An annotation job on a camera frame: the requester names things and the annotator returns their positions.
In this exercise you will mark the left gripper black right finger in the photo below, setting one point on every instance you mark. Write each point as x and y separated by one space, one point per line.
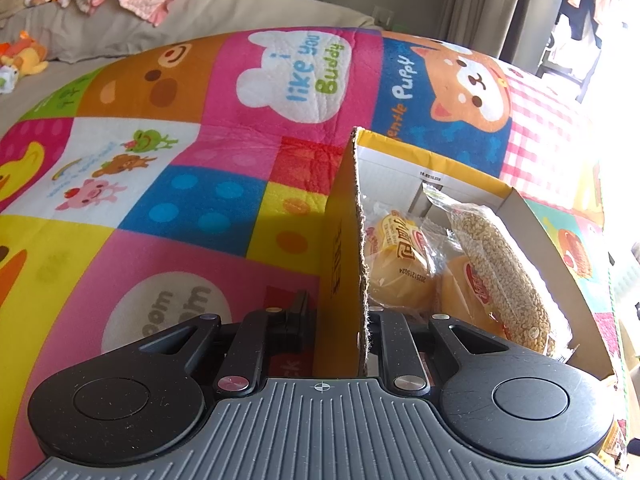
394 336

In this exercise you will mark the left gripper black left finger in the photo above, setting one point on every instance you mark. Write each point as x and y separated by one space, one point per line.
285 327

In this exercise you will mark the bun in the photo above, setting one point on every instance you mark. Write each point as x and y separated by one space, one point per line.
464 296

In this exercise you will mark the sesame stick clear packet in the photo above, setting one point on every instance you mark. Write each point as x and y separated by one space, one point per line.
519 298

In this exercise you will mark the yellow cardboard box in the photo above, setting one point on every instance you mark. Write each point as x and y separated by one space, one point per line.
566 249

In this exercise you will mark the bun packet inside box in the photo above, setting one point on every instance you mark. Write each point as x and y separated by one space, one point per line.
405 257

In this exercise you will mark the colourful cartoon play mat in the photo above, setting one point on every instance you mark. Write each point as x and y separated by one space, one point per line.
193 178

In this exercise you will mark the grey window curtain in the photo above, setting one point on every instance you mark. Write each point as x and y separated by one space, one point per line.
481 25

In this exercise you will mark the orange plush toy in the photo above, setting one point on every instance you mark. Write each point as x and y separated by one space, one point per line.
26 55

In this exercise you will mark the white small plush toy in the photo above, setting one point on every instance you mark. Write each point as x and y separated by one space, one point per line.
9 75

